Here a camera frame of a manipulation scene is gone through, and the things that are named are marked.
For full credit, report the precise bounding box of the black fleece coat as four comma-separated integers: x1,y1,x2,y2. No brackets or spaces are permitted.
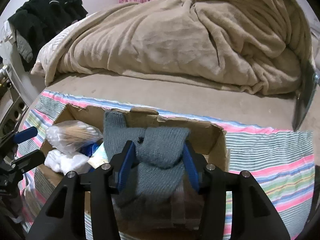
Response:
8,4,52,72

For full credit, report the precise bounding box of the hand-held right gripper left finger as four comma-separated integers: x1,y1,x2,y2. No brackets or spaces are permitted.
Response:
25,140,137,240

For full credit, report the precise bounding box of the cardboard box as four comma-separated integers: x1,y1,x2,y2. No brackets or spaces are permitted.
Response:
35,104,229,232

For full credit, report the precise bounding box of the grey knit glove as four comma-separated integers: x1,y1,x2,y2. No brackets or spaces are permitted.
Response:
103,110,191,207

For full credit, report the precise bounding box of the striped pastel cloth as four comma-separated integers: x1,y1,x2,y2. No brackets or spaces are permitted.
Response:
16,91,316,240

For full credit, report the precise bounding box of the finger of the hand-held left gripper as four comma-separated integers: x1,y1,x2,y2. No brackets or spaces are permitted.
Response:
11,149,46,174
0,126,38,147

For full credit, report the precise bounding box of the beige fleece blanket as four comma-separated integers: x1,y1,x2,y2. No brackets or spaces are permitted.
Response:
45,0,313,96

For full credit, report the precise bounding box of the cotton swab bag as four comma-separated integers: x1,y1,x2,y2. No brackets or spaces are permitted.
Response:
46,120,104,155

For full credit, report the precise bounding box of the cream quilted duvet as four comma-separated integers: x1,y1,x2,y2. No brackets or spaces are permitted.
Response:
31,26,76,87

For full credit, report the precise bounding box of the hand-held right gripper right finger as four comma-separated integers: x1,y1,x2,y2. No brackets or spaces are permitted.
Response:
183,140,292,240

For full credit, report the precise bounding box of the brown bed sheet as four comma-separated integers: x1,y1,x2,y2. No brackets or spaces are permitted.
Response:
21,70,320,133

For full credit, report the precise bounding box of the blue tissue packet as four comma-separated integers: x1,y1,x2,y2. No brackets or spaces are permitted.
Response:
81,141,112,170

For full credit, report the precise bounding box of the black jacket with grey trim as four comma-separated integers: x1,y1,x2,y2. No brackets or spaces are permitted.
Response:
47,0,88,31

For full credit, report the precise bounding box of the grey padded garment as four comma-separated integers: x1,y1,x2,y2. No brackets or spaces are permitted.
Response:
16,33,34,64

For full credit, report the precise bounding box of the white cloth bundle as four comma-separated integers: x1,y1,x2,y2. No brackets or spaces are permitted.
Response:
44,149,88,176

